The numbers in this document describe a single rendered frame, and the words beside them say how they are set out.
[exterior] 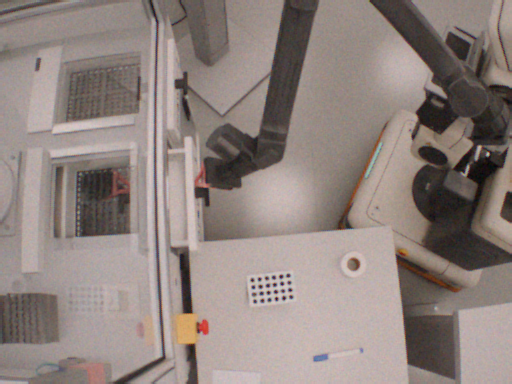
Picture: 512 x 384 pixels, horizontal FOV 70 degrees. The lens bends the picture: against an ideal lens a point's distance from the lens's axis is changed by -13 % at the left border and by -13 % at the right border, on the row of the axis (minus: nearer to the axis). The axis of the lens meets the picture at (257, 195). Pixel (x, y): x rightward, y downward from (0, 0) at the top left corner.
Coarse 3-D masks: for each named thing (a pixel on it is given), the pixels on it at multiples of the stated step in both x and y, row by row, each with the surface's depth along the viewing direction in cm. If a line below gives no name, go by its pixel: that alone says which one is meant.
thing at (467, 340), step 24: (408, 312) 182; (432, 312) 182; (456, 312) 111; (480, 312) 110; (504, 312) 110; (408, 336) 160; (432, 336) 136; (456, 336) 110; (480, 336) 108; (504, 336) 108; (408, 360) 158; (432, 360) 134; (456, 360) 109; (480, 360) 106; (504, 360) 106
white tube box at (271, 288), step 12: (252, 276) 109; (264, 276) 109; (276, 276) 109; (288, 276) 112; (252, 288) 111; (264, 288) 108; (276, 288) 108; (288, 288) 112; (252, 300) 111; (264, 300) 107; (276, 300) 111; (288, 300) 107
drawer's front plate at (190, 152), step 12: (192, 144) 106; (192, 156) 105; (192, 168) 103; (192, 180) 102; (192, 192) 101; (192, 204) 100; (192, 216) 100; (192, 228) 99; (192, 240) 98; (192, 252) 102
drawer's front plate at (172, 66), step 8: (168, 40) 113; (168, 48) 112; (176, 48) 117; (168, 56) 111; (176, 56) 118; (168, 64) 110; (176, 64) 117; (168, 72) 110; (176, 72) 115; (168, 80) 109; (168, 88) 108; (168, 96) 108; (176, 96) 113; (168, 104) 107; (176, 104) 113; (168, 112) 107; (176, 112) 112; (168, 120) 106; (176, 120) 111; (168, 128) 106; (176, 128) 110; (176, 136) 111
